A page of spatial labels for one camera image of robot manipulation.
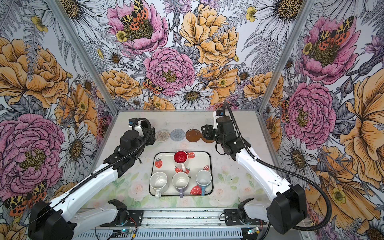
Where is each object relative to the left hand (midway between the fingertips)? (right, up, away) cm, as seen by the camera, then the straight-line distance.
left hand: (150, 133), depth 80 cm
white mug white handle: (+3, -27, +5) cm, 27 cm away
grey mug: (+30, +1, -11) cm, 32 cm away
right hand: (+29, 0, -1) cm, 29 cm away
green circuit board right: (+51, -45, -8) cm, 69 cm away
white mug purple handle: (+15, -27, +5) cm, 31 cm away
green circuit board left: (-9, -45, -9) cm, 47 cm away
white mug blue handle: (+28, -25, +5) cm, 38 cm away
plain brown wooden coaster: (+32, -6, +24) cm, 40 cm away
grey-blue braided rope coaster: (+11, -3, +28) cm, 30 cm away
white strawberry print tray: (+4, -19, +14) cm, 24 cm away
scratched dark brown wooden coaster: (+22, -3, +28) cm, 36 cm away
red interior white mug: (+15, -15, +12) cm, 24 cm away
